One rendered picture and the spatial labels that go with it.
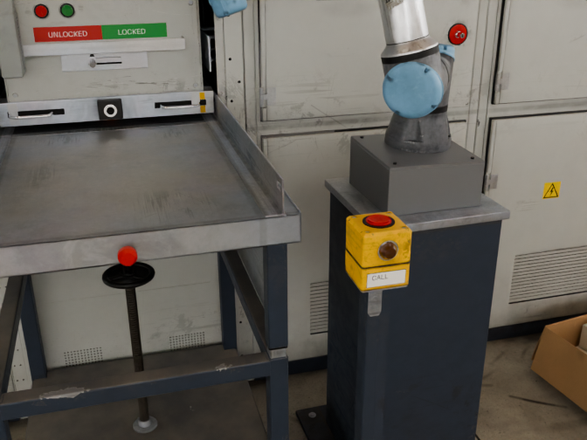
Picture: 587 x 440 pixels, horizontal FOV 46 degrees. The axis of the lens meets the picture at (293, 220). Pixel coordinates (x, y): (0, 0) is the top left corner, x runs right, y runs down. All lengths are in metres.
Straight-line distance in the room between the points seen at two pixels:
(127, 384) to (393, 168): 0.68
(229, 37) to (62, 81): 0.44
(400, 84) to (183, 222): 0.50
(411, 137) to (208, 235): 0.56
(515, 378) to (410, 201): 1.01
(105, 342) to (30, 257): 0.91
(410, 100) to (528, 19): 0.80
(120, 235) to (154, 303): 0.85
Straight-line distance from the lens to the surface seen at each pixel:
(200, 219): 1.22
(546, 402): 2.27
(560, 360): 2.25
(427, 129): 1.54
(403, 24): 1.39
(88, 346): 2.09
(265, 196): 1.30
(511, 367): 2.39
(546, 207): 2.35
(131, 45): 1.80
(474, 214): 1.53
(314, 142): 1.92
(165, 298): 2.02
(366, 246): 1.03
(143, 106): 1.85
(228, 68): 1.83
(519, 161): 2.23
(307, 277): 2.07
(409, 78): 1.37
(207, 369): 1.38
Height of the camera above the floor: 1.32
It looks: 23 degrees down
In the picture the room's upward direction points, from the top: straight up
